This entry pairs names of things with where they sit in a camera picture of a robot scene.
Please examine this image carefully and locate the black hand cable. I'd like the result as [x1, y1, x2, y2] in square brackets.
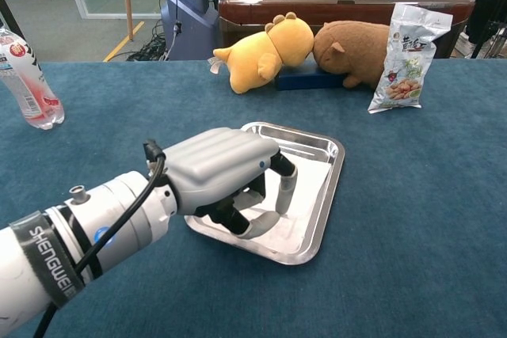
[32, 139, 168, 338]

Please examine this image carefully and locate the yellow plush toy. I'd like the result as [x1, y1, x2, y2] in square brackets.
[207, 11, 315, 95]

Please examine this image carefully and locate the brown mahjong table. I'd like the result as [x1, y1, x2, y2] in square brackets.
[217, 0, 475, 60]

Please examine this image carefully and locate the stainless steel tray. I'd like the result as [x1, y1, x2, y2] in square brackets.
[183, 120, 346, 267]

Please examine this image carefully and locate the dark blue box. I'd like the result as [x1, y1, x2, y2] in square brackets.
[276, 67, 349, 92]

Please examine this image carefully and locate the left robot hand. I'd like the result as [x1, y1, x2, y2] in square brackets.
[162, 127, 299, 241]

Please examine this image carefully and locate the brown plush capybara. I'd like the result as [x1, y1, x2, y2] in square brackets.
[311, 20, 391, 91]

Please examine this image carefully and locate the silver snack bag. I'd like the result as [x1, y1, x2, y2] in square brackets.
[367, 2, 454, 114]

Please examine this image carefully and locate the person in black clothes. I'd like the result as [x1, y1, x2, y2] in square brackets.
[465, 0, 507, 58]

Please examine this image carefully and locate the clear plastic drink bottle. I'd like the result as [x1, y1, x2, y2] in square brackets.
[0, 21, 66, 131]

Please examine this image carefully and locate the black cable bundle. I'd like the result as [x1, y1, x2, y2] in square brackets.
[126, 19, 175, 63]

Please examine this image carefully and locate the blue grey robot machine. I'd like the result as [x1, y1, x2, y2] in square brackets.
[160, 0, 219, 62]

